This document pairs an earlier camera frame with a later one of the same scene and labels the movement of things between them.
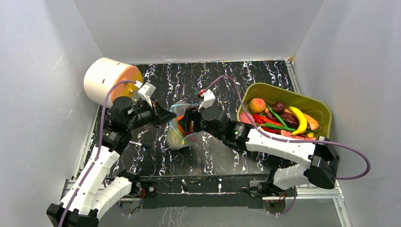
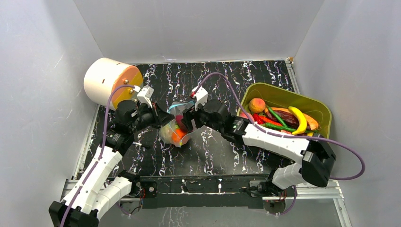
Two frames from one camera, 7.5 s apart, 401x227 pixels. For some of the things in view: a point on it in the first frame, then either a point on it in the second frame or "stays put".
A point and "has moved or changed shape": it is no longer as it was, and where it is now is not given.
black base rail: x=217 y=192 stays put
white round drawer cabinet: x=102 y=74 stays put
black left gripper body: x=148 y=114 stays put
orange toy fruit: x=179 y=127 -> x=178 y=134
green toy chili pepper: x=285 y=127 stays put
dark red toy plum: x=279 y=107 has moved or changed shape
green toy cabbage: x=174 y=138 -> x=165 y=133
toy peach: x=257 y=105 stays put
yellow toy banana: x=302 y=121 stays put
